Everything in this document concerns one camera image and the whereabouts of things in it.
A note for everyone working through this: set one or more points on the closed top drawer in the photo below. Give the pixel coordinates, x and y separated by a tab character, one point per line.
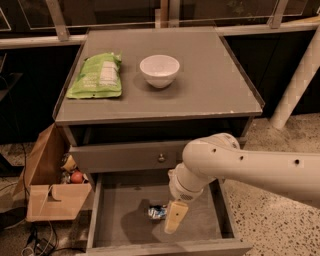
127	156

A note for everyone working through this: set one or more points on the white diagonal support pole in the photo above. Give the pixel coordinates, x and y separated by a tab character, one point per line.
303	75

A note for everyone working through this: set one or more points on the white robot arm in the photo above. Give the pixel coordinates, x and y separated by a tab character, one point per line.
293	175

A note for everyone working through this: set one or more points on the round metal drawer knob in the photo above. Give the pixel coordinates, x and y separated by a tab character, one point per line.
161	158

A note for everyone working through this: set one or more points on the brown cardboard box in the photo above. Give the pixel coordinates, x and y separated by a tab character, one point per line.
49	199

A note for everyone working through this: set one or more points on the red apple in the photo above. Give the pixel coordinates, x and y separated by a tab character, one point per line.
77	177

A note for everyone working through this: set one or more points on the green snack bag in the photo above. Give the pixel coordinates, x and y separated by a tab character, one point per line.
99	77

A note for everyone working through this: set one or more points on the yellow item in box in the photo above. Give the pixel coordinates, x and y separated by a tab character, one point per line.
68	163

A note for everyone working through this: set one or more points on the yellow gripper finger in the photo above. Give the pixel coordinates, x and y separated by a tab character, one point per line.
176	212

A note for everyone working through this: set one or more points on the metal railing frame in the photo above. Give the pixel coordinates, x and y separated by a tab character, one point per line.
26	23

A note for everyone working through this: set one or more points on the crushed redbull can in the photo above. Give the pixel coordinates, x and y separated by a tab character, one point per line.
157	212

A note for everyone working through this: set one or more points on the white ceramic bowl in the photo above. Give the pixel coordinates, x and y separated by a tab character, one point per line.
159	70

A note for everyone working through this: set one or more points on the open middle drawer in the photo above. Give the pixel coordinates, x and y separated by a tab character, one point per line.
120	225

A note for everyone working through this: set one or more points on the grey drawer cabinet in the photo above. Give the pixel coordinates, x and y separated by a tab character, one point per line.
209	95

